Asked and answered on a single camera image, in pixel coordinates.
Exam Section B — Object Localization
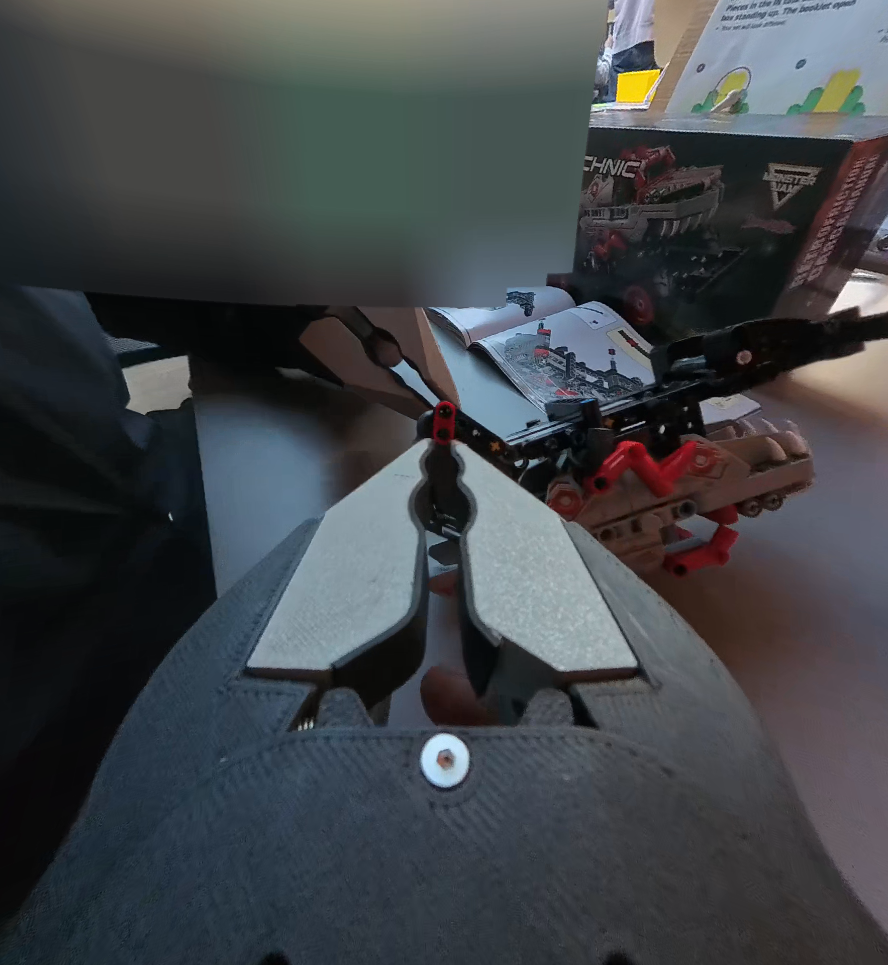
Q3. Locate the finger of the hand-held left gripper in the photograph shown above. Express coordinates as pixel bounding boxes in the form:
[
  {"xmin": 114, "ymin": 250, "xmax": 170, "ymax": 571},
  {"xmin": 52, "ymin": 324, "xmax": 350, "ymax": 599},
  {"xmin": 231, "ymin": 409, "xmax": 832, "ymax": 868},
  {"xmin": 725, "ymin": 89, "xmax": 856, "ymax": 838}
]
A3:
[
  {"xmin": 357, "ymin": 305, "xmax": 460, "ymax": 408},
  {"xmin": 299, "ymin": 313, "xmax": 431, "ymax": 422}
]

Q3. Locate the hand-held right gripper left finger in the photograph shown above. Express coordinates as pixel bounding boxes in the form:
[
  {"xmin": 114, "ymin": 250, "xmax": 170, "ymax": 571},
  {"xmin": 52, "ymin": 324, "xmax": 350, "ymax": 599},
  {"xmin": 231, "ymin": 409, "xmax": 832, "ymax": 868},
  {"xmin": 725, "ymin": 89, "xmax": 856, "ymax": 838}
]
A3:
[{"xmin": 248, "ymin": 439, "xmax": 433, "ymax": 710}]

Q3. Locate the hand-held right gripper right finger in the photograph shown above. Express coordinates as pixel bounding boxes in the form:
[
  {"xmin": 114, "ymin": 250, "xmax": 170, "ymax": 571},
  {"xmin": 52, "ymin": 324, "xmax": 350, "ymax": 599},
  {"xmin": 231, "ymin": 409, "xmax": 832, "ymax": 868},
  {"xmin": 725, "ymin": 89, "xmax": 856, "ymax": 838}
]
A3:
[{"xmin": 451, "ymin": 441, "xmax": 641, "ymax": 698}]

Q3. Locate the black grey lego truck model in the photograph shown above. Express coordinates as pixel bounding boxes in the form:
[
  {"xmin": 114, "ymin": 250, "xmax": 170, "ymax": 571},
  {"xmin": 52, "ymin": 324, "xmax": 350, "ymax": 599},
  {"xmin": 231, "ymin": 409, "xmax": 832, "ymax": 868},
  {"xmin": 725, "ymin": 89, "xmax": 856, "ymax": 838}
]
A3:
[{"xmin": 416, "ymin": 305, "xmax": 888, "ymax": 577}]

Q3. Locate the black toy set box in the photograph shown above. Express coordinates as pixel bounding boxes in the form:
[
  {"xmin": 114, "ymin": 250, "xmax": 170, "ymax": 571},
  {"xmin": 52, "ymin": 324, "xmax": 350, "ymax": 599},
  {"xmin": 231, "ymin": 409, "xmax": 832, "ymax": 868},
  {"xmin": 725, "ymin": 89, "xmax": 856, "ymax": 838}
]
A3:
[{"xmin": 568, "ymin": 113, "xmax": 888, "ymax": 340}]

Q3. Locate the person's right hand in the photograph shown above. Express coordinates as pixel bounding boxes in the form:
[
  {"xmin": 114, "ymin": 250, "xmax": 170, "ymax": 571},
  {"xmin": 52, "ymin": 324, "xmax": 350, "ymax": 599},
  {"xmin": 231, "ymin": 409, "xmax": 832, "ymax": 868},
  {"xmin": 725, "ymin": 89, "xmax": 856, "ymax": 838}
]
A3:
[{"xmin": 420, "ymin": 665, "xmax": 494, "ymax": 726}]

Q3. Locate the open instruction booklet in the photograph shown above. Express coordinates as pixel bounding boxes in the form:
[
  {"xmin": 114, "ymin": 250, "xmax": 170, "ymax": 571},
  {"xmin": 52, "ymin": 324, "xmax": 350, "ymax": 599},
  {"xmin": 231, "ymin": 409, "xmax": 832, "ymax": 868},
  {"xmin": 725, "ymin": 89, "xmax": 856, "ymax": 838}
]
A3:
[{"xmin": 427, "ymin": 286, "xmax": 761, "ymax": 423}]

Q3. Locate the printed instruction sheet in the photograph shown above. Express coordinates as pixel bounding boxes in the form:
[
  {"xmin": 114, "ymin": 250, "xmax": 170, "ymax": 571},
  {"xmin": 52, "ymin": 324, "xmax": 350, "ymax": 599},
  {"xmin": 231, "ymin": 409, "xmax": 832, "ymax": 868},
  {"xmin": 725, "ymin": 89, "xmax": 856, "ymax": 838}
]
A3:
[{"xmin": 670, "ymin": 0, "xmax": 888, "ymax": 118}]

